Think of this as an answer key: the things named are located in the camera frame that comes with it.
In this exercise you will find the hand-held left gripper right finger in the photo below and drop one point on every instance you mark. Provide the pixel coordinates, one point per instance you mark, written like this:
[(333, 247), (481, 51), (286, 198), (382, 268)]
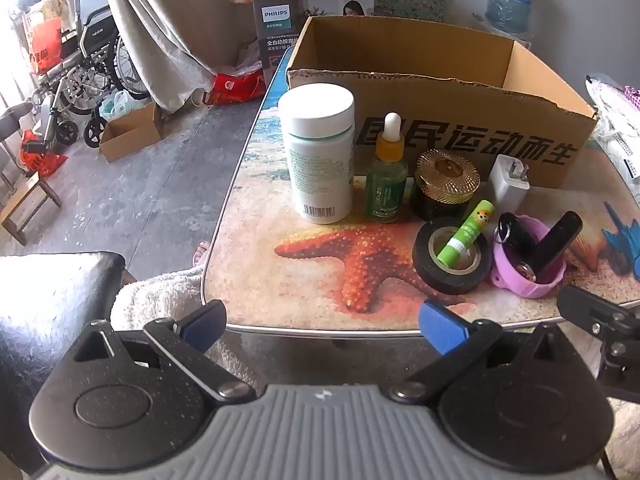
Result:
[(440, 327)]

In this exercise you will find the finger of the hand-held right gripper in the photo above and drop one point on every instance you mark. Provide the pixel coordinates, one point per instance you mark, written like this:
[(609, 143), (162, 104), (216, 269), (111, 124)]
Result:
[(590, 307)]

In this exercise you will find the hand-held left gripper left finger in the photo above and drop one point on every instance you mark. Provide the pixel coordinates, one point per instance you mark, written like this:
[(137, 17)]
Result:
[(200, 326)]

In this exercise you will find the black tape roll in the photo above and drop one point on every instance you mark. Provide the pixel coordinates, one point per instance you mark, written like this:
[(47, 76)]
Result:
[(430, 270)]

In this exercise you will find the black cylinder flashlight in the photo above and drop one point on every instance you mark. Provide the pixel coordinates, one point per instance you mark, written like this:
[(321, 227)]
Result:
[(555, 245)]

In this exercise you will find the pink silicone cup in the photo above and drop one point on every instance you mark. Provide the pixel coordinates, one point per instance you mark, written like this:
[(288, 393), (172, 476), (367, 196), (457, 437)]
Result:
[(515, 280)]

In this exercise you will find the green glue stick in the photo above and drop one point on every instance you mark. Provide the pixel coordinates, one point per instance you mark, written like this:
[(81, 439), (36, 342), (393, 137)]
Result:
[(465, 232)]

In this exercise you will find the black car key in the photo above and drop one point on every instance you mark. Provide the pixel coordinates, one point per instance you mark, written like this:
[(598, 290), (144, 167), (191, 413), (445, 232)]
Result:
[(517, 235)]

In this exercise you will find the white plug charger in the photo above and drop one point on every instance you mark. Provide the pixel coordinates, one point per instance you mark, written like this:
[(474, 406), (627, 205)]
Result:
[(507, 185)]

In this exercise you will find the green dropper bottle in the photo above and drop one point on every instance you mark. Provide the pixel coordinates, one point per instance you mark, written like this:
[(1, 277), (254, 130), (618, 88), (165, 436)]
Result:
[(386, 190)]

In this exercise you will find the dark jar with gold lid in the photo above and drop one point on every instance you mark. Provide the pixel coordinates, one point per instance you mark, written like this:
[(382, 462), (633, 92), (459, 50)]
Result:
[(445, 170)]

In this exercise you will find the large printed cardboard box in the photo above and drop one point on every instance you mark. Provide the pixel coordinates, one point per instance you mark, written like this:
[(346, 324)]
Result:
[(450, 110)]

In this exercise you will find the white fleece blanket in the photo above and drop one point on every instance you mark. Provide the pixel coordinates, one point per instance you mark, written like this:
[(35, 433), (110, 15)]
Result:
[(160, 295)]

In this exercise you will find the person's bare foot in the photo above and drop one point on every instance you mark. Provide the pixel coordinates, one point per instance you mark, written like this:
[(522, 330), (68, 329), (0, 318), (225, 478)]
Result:
[(201, 252)]

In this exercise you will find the dark grey cushion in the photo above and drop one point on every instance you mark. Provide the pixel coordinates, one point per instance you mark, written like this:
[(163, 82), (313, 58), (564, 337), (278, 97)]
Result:
[(50, 300)]

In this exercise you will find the white packaged bedding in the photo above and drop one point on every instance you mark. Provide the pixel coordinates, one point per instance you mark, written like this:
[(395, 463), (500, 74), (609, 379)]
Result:
[(610, 125)]

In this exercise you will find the white supplement bottle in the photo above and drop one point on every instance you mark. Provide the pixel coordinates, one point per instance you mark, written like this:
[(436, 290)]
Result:
[(317, 160)]

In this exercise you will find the small open cardboard box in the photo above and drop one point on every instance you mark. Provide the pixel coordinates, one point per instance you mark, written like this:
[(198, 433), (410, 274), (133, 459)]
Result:
[(130, 130)]

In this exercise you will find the wooden stool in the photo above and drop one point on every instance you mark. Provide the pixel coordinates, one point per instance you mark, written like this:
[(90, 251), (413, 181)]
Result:
[(25, 200)]

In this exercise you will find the pink checked cloth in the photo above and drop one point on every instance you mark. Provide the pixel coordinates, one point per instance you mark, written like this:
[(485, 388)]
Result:
[(631, 95)]

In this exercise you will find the red plastic bag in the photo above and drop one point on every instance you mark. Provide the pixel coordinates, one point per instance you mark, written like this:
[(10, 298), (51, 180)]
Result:
[(42, 160)]

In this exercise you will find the white plastic bag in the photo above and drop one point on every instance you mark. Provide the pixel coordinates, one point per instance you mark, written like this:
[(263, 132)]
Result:
[(115, 105)]

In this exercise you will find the red snack bag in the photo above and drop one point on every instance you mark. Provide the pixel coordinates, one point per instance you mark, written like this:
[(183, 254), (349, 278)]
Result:
[(235, 87)]

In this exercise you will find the grey hanging curtain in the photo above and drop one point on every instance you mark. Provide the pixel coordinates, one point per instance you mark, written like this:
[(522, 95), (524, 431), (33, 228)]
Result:
[(150, 20)]

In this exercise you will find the orange shopping bag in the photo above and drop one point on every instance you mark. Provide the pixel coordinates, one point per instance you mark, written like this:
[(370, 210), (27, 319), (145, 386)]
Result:
[(45, 45)]

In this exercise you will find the wheelchair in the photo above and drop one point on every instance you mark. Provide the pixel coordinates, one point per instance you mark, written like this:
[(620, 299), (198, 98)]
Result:
[(95, 15)]

